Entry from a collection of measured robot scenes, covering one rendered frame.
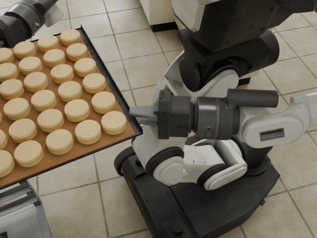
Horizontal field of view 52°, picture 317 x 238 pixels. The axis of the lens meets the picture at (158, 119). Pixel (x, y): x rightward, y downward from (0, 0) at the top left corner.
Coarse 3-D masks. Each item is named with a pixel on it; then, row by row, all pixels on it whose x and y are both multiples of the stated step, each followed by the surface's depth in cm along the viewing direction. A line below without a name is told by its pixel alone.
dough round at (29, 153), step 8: (24, 144) 61; (32, 144) 61; (40, 144) 62; (16, 152) 60; (24, 152) 60; (32, 152) 60; (40, 152) 60; (24, 160) 59; (32, 160) 59; (40, 160) 61
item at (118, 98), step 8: (80, 24) 87; (80, 32) 87; (88, 40) 85; (8, 48) 83; (88, 48) 83; (96, 56) 81; (96, 64) 79; (104, 64) 77; (104, 72) 77; (112, 80) 74; (112, 88) 74; (120, 96) 72; (120, 104) 71; (128, 112) 69; (128, 120) 68; (136, 120) 66; (136, 128) 66; (112, 144) 64; (96, 152) 63; (72, 160) 61; (48, 168) 60; (32, 176) 59; (8, 184) 58
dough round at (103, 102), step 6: (96, 96) 69; (102, 96) 69; (108, 96) 69; (114, 96) 70; (96, 102) 68; (102, 102) 68; (108, 102) 68; (114, 102) 69; (96, 108) 68; (102, 108) 67; (108, 108) 68; (114, 108) 69
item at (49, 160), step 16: (64, 48) 83; (16, 64) 79; (48, 80) 75; (80, 80) 75; (0, 96) 72; (0, 112) 69; (32, 112) 69; (64, 112) 69; (96, 112) 69; (0, 128) 66; (64, 128) 66; (128, 128) 66; (16, 144) 64; (80, 144) 64; (96, 144) 64; (16, 160) 61; (48, 160) 61; (64, 160) 61; (16, 176) 59
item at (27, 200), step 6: (24, 198) 133; (30, 198) 134; (36, 198) 134; (6, 204) 130; (12, 204) 132; (18, 204) 133; (24, 204) 133; (0, 210) 131; (6, 210) 131; (12, 210) 131; (0, 216) 130
